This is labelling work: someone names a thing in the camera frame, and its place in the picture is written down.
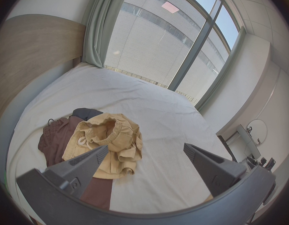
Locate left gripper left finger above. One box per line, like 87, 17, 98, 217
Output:
44, 145, 109, 200

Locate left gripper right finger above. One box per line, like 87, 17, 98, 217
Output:
183, 143, 247, 199

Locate tan shorts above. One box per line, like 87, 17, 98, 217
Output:
62, 113, 143, 179

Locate bed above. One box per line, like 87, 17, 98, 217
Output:
0, 14, 233, 213

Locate brown garment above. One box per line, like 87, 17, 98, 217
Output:
38, 117, 112, 208

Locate dark grey garment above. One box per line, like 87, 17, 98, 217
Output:
72, 107, 104, 122

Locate pale green curtain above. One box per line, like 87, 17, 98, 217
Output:
85, 0, 135, 68

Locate window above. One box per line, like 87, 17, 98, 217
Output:
103, 0, 246, 110

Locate round wall mirror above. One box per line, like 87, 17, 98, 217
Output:
246, 120, 268, 147

